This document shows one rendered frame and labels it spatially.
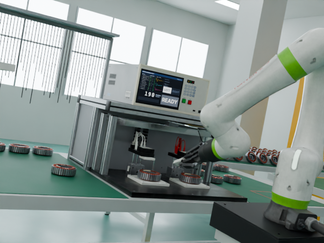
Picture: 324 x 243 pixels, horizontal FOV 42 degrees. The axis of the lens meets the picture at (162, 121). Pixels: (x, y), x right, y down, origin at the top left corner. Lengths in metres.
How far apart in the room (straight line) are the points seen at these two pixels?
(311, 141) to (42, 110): 7.20
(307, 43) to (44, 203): 1.05
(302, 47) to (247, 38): 4.80
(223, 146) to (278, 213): 0.31
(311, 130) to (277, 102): 7.22
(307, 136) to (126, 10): 7.70
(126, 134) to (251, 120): 4.06
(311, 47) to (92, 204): 0.95
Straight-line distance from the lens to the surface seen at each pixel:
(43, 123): 8.49
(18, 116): 8.36
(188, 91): 2.24
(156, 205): 1.78
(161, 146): 2.33
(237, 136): 1.56
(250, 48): 6.13
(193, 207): 1.89
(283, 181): 1.46
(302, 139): 1.62
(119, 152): 2.22
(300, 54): 1.46
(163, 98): 2.16
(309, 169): 1.46
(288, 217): 1.47
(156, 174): 1.99
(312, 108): 1.62
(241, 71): 6.17
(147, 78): 2.10
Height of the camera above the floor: 1.14
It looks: 2 degrees down
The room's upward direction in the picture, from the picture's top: 10 degrees clockwise
